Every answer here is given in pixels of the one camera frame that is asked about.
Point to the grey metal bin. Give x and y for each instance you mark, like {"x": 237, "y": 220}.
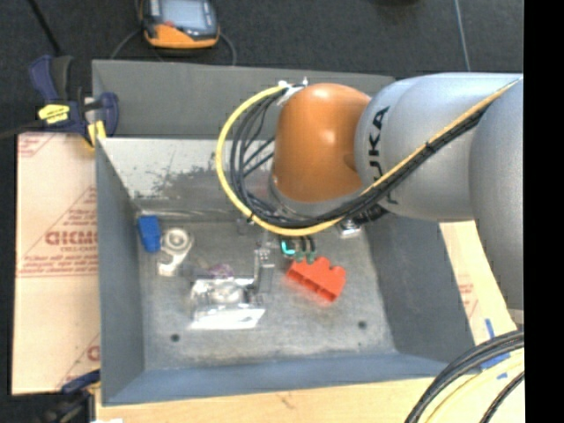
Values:
{"x": 308, "y": 328}

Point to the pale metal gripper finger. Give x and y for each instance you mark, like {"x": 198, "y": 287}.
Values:
{"x": 266, "y": 276}

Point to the blue sponge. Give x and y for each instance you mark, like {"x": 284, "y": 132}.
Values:
{"x": 149, "y": 232}

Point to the clear plastic packet white card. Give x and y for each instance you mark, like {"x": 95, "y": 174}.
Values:
{"x": 220, "y": 300}

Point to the brown cardboard board red print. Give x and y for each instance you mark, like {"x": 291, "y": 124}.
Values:
{"x": 53, "y": 315}

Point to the black cylinder on white bracket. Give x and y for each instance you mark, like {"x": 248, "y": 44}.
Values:
{"x": 350, "y": 228}

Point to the orange-red toy brick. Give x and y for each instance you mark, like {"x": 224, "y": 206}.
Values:
{"x": 316, "y": 278}

